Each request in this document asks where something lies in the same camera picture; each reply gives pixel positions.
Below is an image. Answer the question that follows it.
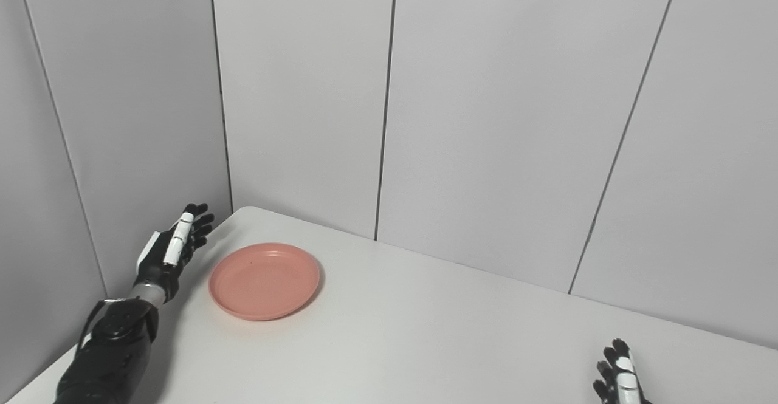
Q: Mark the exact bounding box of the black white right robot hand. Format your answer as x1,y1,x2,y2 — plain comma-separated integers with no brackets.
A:
593,338,653,404

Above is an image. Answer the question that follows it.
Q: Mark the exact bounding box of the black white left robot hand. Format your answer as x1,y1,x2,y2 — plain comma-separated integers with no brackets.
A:
133,203,216,303

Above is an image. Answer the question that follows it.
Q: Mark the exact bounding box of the pink round plate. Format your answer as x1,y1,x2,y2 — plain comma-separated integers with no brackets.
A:
208,243,322,322

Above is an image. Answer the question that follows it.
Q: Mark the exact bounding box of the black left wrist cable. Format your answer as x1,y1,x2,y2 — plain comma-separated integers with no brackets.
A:
75,298,125,351

